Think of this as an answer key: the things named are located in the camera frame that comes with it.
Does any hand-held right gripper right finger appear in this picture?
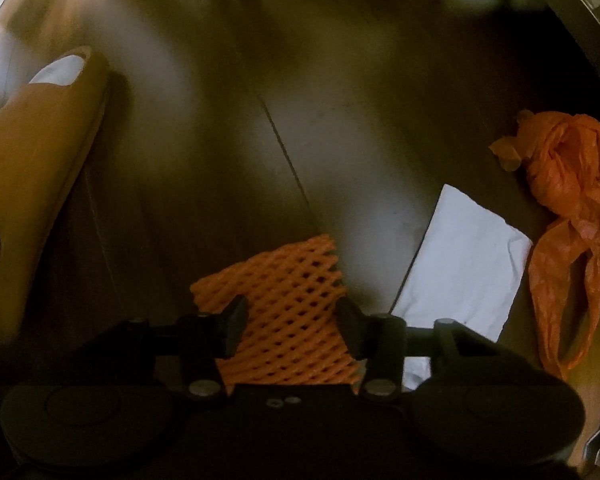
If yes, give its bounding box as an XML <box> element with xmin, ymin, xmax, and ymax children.
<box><xmin>336</xmin><ymin>299</ymin><xmax>501</xmax><ymax>401</ymax></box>

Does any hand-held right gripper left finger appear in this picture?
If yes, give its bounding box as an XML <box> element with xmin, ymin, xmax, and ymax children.
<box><xmin>92</xmin><ymin>295</ymin><xmax>249</xmax><ymax>402</ymax></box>

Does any orange foam fruit net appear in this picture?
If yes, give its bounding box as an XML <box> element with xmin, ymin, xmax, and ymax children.
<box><xmin>190</xmin><ymin>233</ymin><xmax>362</xmax><ymax>387</ymax></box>

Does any white paper napkin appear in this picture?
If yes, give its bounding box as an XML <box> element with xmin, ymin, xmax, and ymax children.
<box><xmin>390</xmin><ymin>183</ymin><xmax>534</xmax><ymax>392</ymax></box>

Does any orange slipper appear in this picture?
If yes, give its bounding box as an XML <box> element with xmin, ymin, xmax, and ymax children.
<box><xmin>0</xmin><ymin>46</ymin><xmax>112</xmax><ymax>344</ymax></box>

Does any orange plastic bag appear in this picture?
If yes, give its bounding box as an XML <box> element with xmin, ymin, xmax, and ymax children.
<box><xmin>488</xmin><ymin>109</ymin><xmax>600</xmax><ymax>382</ymax></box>

